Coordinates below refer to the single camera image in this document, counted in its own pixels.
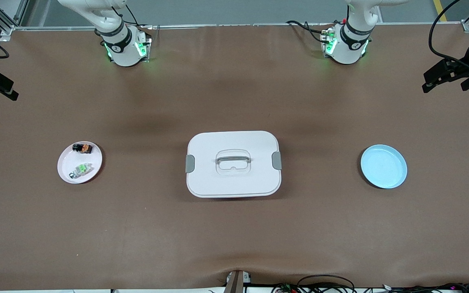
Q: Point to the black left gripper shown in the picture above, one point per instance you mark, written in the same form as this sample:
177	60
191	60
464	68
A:
461	66

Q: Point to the orange and black switch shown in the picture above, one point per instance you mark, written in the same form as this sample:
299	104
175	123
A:
84	148

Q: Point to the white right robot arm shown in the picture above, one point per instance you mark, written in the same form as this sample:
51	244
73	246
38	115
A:
124	53

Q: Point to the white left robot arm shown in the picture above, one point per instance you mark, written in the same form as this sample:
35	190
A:
346	51

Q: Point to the white lidded box grey clips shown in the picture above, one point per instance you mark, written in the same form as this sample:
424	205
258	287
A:
234	179

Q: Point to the pink round plate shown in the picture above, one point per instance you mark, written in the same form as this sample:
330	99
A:
69	160

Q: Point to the light blue round plate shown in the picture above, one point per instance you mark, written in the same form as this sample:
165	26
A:
383	167

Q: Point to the green and clear switch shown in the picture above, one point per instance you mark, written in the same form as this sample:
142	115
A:
82	167

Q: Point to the silver table edge rail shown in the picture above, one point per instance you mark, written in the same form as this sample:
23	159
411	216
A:
238	25

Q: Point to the camera mount post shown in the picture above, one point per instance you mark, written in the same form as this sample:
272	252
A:
236	283

